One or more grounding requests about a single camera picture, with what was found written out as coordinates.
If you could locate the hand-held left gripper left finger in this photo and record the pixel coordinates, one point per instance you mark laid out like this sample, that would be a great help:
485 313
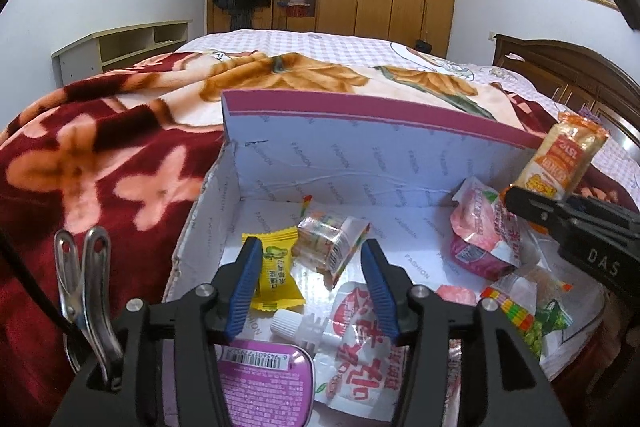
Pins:
242 292

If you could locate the purple cloth item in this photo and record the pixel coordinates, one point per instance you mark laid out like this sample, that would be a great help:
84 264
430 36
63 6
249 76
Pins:
590 112

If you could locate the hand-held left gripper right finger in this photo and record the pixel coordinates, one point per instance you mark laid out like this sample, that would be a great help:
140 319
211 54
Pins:
382 297

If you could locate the red floral blanket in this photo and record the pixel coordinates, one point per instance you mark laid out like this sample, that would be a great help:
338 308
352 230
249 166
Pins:
100 142

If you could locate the yellow candy packet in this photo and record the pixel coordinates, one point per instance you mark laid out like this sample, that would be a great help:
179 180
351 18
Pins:
275 277

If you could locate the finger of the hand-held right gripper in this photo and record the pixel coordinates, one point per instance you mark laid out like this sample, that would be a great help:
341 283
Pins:
535 207

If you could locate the pink checkered bed sheet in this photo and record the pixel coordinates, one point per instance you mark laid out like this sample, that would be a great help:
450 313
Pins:
325 39

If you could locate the white cardboard box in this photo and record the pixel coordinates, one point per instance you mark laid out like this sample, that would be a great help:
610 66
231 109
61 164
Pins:
375 157

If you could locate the dark wooden headboard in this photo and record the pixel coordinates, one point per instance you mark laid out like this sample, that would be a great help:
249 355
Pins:
565 67

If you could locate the pink white jelly pouch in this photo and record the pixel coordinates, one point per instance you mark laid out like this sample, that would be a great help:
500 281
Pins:
480 227
360 347

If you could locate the low beige open shelf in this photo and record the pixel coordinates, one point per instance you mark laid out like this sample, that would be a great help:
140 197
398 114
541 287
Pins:
80 57

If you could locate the red basket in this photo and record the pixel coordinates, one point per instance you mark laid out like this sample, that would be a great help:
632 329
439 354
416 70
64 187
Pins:
298 11

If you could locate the metal spring clip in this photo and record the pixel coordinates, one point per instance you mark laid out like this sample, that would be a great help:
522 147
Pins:
95 307

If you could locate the small black bag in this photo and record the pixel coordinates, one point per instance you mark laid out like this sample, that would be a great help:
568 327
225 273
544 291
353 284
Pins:
424 46

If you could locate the clear candy pack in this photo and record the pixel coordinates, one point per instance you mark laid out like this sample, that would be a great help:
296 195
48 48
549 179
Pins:
325 239

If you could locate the orange cracker packet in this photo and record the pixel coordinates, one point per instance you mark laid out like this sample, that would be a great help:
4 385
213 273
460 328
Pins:
560 157

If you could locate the purple candy tin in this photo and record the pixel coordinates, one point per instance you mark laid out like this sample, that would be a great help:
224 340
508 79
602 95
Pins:
265 392

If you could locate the small pink candy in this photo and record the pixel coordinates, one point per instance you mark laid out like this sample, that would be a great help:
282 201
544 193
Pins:
455 296

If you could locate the rainbow striped candy pack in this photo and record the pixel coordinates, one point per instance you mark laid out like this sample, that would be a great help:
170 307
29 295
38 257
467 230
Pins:
507 309

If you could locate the small rainbow candy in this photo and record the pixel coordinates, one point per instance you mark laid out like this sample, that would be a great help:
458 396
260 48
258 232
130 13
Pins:
306 203

